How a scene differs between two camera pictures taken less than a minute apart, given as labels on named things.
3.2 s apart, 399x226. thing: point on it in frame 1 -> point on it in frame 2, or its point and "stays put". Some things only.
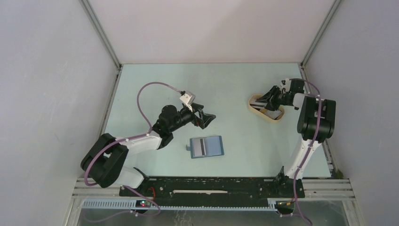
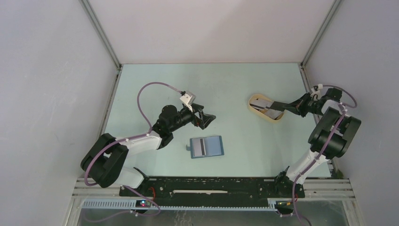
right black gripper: [272, 105] -> [300, 104]
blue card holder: [206, 147] stays put
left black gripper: [203, 118] stays put
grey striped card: [198, 147] stays put
